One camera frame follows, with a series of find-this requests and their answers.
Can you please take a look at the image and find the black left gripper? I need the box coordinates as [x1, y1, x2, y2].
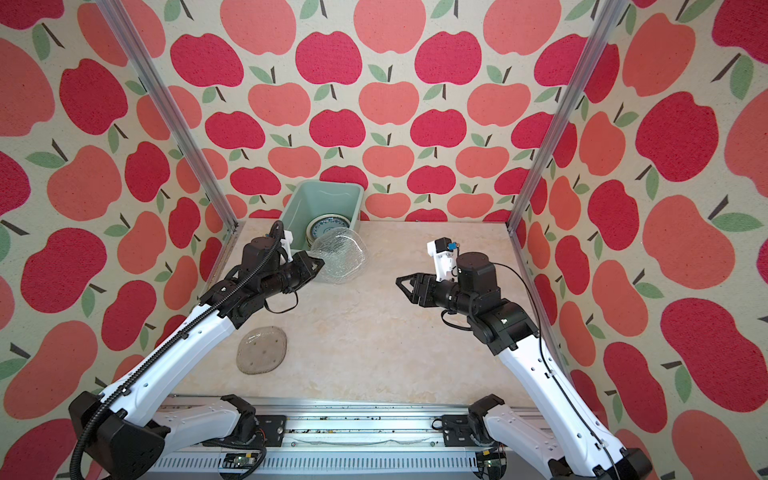
[263, 250, 327, 299]

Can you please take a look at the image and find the clear glass plate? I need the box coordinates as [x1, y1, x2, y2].
[309, 228, 368, 284]

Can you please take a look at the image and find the blue floral pattern plate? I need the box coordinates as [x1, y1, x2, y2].
[306, 214, 350, 244]

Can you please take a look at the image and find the grey glass plate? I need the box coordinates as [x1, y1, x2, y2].
[235, 326, 288, 375]

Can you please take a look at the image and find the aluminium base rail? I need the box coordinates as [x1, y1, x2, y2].
[98, 395, 622, 480]

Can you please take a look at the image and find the light green plastic bin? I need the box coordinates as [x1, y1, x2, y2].
[279, 180, 364, 250]

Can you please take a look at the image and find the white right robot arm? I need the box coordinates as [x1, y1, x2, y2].
[395, 252, 652, 479]

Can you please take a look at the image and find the aluminium frame post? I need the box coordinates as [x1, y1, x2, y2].
[94, 0, 240, 232]
[506, 0, 631, 232]

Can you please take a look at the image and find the right aluminium frame post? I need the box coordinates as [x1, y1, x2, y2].
[506, 0, 631, 232]

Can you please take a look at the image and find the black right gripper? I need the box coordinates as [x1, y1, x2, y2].
[396, 271, 478, 324]

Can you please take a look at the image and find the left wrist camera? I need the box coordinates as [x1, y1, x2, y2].
[277, 230, 293, 263]

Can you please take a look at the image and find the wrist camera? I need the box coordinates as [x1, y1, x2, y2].
[427, 237, 459, 281]
[277, 230, 293, 263]

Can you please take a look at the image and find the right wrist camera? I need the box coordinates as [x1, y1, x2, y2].
[427, 237, 459, 281]

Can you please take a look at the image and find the left aluminium frame post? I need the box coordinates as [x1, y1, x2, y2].
[94, 0, 240, 232]

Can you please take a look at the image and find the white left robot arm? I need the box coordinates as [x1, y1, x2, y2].
[69, 223, 324, 479]

